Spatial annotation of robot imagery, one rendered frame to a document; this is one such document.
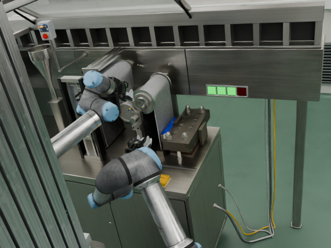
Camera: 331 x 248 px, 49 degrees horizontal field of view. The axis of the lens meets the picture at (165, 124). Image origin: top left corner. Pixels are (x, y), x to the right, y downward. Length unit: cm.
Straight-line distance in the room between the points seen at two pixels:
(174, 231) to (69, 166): 107
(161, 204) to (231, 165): 219
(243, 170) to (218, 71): 151
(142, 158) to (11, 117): 67
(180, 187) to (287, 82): 82
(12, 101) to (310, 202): 267
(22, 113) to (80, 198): 155
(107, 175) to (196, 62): 104
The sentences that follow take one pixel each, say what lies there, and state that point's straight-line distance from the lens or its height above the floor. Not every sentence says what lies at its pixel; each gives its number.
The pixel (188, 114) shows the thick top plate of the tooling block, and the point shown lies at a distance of 230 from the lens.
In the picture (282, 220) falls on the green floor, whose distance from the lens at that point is 302.
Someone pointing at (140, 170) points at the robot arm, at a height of 131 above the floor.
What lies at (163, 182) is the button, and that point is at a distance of 194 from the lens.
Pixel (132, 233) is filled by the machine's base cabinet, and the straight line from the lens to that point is 236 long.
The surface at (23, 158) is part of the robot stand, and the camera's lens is 89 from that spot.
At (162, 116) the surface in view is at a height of 112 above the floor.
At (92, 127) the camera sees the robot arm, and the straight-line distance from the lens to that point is 146.
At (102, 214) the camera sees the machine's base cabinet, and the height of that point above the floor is 59.
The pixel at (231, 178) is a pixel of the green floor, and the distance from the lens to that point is 339.
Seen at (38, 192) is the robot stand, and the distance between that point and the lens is 94.
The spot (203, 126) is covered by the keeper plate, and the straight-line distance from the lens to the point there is 218.
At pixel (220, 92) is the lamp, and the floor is 118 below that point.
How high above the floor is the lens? 213
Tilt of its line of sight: 29 degrees down
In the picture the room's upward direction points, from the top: 9 degrees counter-clockwise
